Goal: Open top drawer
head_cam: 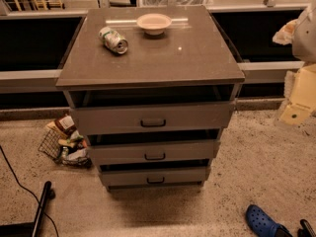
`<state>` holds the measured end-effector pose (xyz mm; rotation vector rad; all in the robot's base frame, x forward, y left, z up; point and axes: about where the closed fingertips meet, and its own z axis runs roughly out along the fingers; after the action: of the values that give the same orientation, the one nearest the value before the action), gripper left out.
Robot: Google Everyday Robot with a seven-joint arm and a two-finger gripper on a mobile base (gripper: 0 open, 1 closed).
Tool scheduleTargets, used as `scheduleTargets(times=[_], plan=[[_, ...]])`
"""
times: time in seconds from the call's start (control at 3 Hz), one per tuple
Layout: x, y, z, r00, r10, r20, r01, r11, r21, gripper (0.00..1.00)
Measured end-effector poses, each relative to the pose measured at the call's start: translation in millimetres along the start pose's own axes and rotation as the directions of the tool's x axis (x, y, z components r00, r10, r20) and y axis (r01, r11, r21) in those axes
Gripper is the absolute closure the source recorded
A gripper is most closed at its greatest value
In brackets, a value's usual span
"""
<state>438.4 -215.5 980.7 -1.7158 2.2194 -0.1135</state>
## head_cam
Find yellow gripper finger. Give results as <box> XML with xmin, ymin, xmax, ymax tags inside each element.
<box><xmin>276</xmin><ymin>64</ymin><xmax>316</xmax><ymax>125</ymax></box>

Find grey top drawer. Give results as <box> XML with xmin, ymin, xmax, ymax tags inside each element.
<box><xmin>70</xmin><ymin>102</ymin><xmax>234</xmax><ymax>135</ymax></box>

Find grey drawer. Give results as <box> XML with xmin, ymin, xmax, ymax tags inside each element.
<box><xmin>100</xmin><ymin>167</ymin><xmax>210</xmax><ymax>187</ymax></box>
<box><xmin>70</xmin><ymin>102</ymin><xmax>234</xmax><ymax>135</ymax></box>
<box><xmin>88</xmin><ymin>139</ymin><xmax>220</xmax><ymax>165</ymax></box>

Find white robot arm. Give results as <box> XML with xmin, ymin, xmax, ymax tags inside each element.
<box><xmin>273</xmin><ymin>1</ymin><xmax>316</xmax><ymax>125</ymax></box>

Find grey middle drawer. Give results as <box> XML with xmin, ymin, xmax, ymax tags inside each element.
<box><xmin>88</xmin><ymin>139</ymin><xmax>220</xmax><ymax>165</ymax></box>

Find grey drawer cabinet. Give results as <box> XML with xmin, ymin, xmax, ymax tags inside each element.
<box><xmin>56</xmin><ymin>6</ymin><xmax>245</xmax><ymax>190</ymax></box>

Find grey bottom drawer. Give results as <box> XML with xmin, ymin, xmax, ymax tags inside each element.
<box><xmin>100</xmin><ymin>167</ymin><xmax>210</xmax><ymax>187</ymax></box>

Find blue croc shoe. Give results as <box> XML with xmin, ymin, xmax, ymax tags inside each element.
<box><xmin>245</xmin><ymin>204</ymin><xmax>293</xmax><ymax>237</ymax></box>

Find pale pink bowl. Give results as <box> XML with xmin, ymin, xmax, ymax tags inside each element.
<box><xmin>136</xmin><ymin>14</ymin><xmax>172</xmax><ymax>36</ymax></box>

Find green silver soda can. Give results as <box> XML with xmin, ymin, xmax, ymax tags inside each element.
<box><xmin>99</xmin><ymin>27</ymin><xmax>128</xmax><ymax>54</ymax></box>

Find black stand base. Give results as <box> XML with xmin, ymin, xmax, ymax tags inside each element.
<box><xmin>0</xmin><ymin>181</ymin><xmax>54</xmax><ymax>237</ymax></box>

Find wire basket with snacks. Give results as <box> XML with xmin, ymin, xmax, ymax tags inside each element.
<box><xmin>39</xmin><ymin>115</ymin><xmax>92</xmax><ymax>169</ymax></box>

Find black cable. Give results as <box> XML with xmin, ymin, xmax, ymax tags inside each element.
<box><xmin>0</xmin><ymin>145</ymin><xmax>60</xmax><ymax>237</ymax></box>

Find metal railing frame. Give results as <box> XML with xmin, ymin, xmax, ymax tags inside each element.
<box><xmin>0</xmin><ymin>0</ymin><xmax>314</xmax><ymax>93</ymax></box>

